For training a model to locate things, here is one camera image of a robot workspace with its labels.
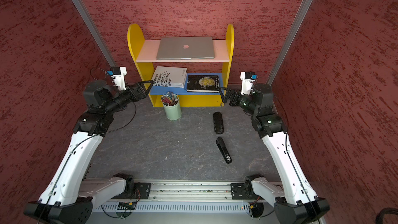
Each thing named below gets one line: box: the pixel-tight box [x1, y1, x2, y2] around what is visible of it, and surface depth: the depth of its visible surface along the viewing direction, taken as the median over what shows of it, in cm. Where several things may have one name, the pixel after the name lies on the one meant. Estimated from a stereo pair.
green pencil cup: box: [162, 93, 182, 121], surface depth 98 cm
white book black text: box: [152, 65, 188, 89], surface depth 105 cm
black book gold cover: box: [186, 74, 220, 93], surface depth 102 cm
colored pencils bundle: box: [160, 91, 179, 107], surface depth 97 cm
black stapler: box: [215, 136, 233, 164], surface depth 87 cm
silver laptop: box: [155, 36, 216, 61], surface depth 85 cm
